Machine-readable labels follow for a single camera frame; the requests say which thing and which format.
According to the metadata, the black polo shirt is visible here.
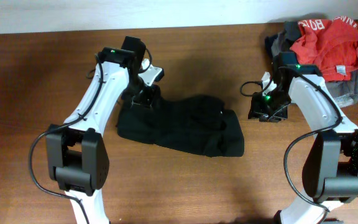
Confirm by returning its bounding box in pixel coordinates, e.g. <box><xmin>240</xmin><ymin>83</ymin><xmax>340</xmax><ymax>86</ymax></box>
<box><xmin>117</xmin><ymin>95</ymin><xmax>245</xmax><ymax>157</ymax></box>

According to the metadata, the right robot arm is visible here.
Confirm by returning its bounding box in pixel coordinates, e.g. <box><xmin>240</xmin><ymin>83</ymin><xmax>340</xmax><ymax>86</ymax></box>
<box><xmin>248</xmin><ymin>52</ymin><xmax>358</xmax><ymax>224</ymax></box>

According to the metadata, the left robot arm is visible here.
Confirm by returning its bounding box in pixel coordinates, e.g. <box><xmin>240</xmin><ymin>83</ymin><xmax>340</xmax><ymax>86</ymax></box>
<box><xmin>45</xmin><ymin>36</ymin><xmax>163</xmax><ymax>223</ymax></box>

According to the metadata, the grey garment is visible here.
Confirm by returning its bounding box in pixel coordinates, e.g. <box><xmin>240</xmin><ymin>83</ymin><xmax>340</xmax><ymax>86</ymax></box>
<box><xmin>264</xmin><ymin>21</ymin><xmax>358</xmax><ymax>107</ymax></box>

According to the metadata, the red t-shirt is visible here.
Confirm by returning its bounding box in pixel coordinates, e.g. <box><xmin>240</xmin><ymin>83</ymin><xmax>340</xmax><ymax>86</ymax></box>
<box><xmin>290</xmin><ymin>16</ymin><xmax>358</xmax><ymax>82</ymax></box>

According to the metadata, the left black cable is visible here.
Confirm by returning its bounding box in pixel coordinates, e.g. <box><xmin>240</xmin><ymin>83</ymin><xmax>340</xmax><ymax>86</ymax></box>
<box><xmin>28</xmin><ymin>48</ymin><xmax>154</xmax><ymax>224</ymax></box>

